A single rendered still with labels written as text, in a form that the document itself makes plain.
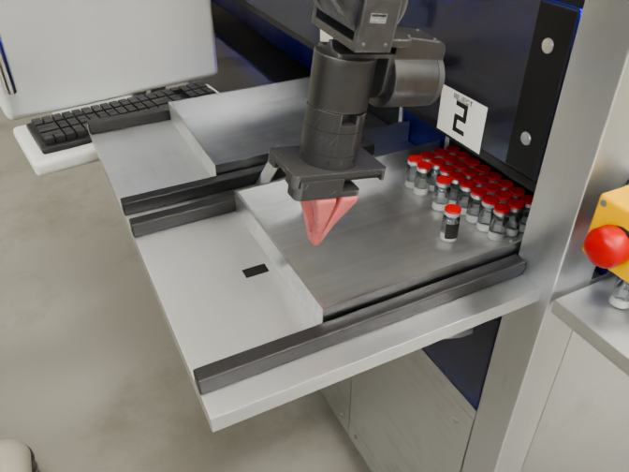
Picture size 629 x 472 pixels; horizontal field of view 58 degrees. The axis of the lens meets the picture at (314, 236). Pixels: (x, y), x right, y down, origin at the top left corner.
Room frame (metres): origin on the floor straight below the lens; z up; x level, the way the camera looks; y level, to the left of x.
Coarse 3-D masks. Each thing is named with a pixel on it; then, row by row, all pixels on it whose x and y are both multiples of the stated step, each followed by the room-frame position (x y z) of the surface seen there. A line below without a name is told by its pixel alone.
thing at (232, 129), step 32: (224, 96) 1.01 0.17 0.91; (256, 96) 1.04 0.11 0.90; (288, 96) 1.07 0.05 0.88; (192, 128) 0.93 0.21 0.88; (224, 128) 0.93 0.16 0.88; (256, 128) 0.93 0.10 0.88; (288, 128) 0.93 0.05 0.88; (384, 128) 0.86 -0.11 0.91; (224, 160) 0.81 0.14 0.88; (256, 160) 0.76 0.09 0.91
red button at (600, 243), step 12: (600, 228) 0.44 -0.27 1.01; (612, 228) 0.43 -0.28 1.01; (588, 240) 0.44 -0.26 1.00; (600, 240) 0.42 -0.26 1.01; (612, 240) 0.42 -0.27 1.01; (624, 240) 0.42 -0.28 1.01; (588, 252) 0.43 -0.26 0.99; (600, 252) 0.42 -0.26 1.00; (612, 252) 0.41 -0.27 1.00; (624, 252) 0.41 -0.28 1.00; (600, 264) 0.42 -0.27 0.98; (612, 264) 0.41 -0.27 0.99
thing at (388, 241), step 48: (432, 144) 0.80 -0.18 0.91; (240, 192) 0.66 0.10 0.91; (384, 192) 0.71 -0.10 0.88; (432, 192) 0.71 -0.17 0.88; (288, 240) 0.59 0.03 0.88; (336, 240) 0.59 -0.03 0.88; (384, 240) 0.59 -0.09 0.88; (432, 240) 0.59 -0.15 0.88; (480, 240) 0.59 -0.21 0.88; (336, 288) 0.50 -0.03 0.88; (384, 288) 0.46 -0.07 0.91
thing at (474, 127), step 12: (444, 84) 0.70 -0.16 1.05; (444, 96) 0.69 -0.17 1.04; (456, 96) 0.67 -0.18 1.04; (444, 108) 0.69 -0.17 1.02; (456, 108) 0.67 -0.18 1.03; (468, 108) 0.65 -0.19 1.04; (480, 108) 0.63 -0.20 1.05; (444, 120) 0.69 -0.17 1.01; (468, 120) 0.65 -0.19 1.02; (480, 120) 0.63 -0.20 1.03; (456, 132) 0.67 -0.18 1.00; (468, 132) 0.65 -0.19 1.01; (480, 132) 0.63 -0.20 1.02; (468, 144) 0.64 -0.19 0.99; (480, 144) 0.62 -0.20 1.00
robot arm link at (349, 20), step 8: (320, 0) 0.51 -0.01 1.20; (328, 0) 0.50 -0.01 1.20; (336, 0) 0.46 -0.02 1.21; (344, 0) 0.47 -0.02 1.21; (352, 0) 0.47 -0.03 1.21; (360, 0) 0.47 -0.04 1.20; (320, 8) 0.52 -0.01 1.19; (328, 8) 0.50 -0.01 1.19; (336, 8) 0.48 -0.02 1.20; (344, 8) 0.47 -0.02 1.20; (352, 8) 0.47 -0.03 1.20; (336, 16) 0.49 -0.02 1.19; (344, 16) 0.47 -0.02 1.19; (352, 16) 0.47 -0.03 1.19; (400, 16) 0.49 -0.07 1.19; (344, 24) 0.49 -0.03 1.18; (352, 24) 0.47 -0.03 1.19
